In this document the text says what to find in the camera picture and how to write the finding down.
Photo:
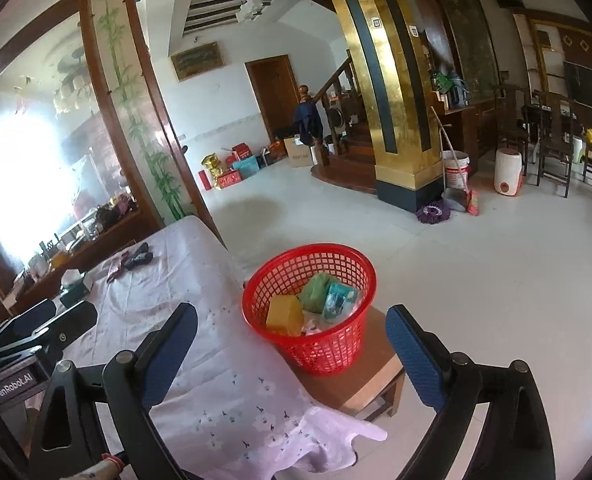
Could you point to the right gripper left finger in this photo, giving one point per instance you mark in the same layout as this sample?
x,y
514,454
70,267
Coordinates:
x,y
164,354

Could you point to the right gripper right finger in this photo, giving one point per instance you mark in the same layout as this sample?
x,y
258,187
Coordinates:
x,y
423,356

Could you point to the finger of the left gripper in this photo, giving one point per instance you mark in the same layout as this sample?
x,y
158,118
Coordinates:
x,y
23,325

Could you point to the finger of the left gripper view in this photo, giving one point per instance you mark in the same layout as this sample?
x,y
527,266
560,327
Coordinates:
x,y
59,331

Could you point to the teal cartoon tissue pack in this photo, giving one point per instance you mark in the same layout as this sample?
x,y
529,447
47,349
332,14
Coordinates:
x,y
340,302

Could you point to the yellow tape roll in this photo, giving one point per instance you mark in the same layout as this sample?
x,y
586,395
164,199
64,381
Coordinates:
x,y
285,316

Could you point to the green fluffy cloth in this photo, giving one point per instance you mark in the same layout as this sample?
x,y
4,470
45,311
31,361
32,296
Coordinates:
x,y
313,296

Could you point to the green tissue box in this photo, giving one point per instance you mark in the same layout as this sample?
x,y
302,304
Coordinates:
x,y
75,286

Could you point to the wooden sideboard counter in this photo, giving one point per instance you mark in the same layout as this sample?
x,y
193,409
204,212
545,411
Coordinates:
x,y
129,230

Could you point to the small wooden stool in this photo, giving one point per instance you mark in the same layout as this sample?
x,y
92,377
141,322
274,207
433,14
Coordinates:
x,y
372,386

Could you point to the dark red snack packet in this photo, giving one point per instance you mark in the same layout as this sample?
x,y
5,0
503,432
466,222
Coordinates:
x,y
117,268

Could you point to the black handheld device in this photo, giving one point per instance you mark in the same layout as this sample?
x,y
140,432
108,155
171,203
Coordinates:
x,y
141,257

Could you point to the red plastic mesh basket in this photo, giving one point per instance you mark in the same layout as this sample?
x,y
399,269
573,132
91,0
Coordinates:
x,y
322,348

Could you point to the purple mop head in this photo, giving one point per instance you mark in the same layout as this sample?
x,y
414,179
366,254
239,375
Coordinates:
x,y
434,213

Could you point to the gold black pillar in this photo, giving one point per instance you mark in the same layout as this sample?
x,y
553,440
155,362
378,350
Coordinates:
x,y
390,58

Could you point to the white plastic bucket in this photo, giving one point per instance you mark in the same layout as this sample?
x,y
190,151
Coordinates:
x,y
456,169

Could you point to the wooden staircase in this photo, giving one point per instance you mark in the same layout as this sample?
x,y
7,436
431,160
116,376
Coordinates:
x,y
346,157

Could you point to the ceiling chandelier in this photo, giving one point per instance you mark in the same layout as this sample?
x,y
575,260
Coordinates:
x,y
75,91

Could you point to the brown cardboard box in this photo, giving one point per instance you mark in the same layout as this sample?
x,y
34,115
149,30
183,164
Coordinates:
x,y
299,154

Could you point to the dark blue jacket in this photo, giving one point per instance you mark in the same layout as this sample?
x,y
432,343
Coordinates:
x,y
307,123

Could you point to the wooden dining chair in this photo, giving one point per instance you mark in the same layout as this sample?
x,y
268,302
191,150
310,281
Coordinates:
x,y
555,137

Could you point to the framed landscape painting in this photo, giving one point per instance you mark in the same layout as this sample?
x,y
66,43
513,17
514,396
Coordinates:
x,y
196,61

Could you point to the brown wooden door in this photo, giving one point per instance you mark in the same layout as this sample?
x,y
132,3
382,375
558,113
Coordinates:
x,y
276,92

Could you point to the bamboo painted panel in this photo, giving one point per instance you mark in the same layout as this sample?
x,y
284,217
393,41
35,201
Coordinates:
x,y
139,123

